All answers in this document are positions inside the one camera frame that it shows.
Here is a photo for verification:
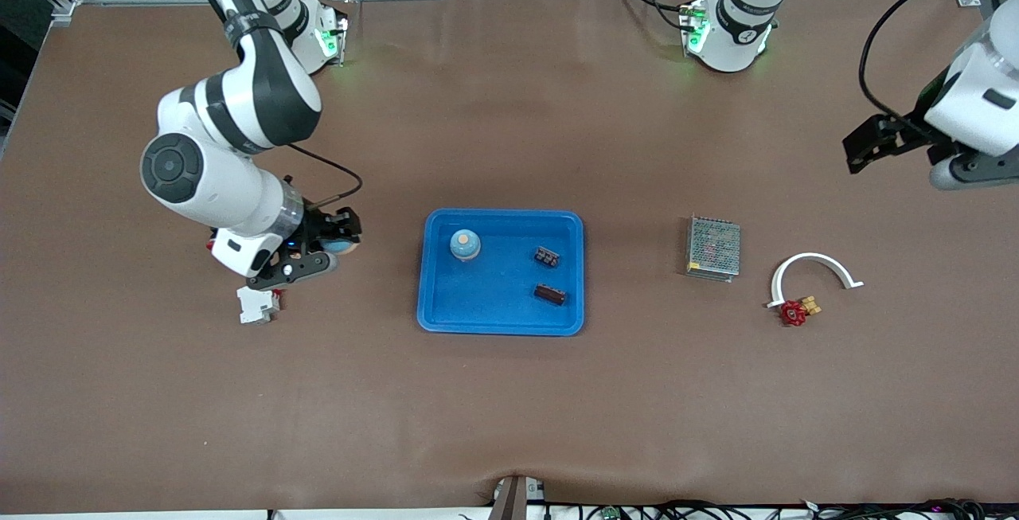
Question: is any blue plastic tray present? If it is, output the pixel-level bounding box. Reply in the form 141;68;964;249
416;208;586;338

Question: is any white circuit breaker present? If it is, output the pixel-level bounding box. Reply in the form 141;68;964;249
236;285;283;326

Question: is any white curved plastic arc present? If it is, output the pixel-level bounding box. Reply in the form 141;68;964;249
767;252;865;310

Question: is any metal mesh power supply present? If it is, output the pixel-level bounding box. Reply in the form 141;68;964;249
685;216;743;283

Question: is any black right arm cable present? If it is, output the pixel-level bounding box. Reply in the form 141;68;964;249
179;0;365;209

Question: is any red handle brass valve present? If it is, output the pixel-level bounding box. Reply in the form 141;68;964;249
776;295;823;328

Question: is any black left base cable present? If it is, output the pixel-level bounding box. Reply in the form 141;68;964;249
611;0;701;33

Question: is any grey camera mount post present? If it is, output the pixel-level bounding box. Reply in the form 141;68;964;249
487;474;549;520

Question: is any black cable bundle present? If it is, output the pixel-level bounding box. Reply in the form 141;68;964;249
458;498;1019;520

